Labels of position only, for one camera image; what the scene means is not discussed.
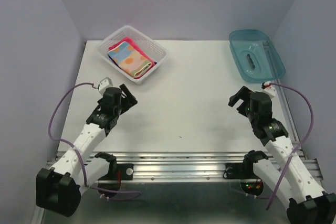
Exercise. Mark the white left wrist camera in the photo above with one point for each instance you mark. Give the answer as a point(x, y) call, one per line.
point(104, 84)

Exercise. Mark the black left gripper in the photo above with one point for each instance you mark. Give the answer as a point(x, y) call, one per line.
point(130, 98)

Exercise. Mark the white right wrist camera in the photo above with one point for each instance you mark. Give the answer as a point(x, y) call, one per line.
point(268, 89)

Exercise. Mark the aluminium mounting rail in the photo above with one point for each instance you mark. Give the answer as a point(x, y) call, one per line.
point(178, 167)

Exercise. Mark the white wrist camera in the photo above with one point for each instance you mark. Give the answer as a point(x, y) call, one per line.
point(104, 84)
point(268, 89)

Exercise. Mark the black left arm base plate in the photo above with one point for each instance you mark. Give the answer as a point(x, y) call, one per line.
point(120, 171)

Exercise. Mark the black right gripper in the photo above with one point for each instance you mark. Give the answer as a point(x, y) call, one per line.
point(244, 94)

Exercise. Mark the teal translucent plastic tub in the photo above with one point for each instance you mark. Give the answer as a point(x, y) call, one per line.
point(255, 56)

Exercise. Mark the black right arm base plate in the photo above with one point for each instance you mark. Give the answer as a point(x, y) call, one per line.
point(239, 171)

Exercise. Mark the orange patterned towel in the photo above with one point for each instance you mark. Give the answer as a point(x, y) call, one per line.
point(130, 60)

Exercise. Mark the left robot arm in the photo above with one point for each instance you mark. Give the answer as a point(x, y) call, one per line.
point(60, 187)

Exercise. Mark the pink towel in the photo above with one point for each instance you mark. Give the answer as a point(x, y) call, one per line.
point(123, 42)

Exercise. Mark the white perforated plastic basket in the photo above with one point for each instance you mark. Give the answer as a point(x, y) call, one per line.
point(132, 53)

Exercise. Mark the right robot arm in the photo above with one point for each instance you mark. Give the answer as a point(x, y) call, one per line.
point(303, 198)

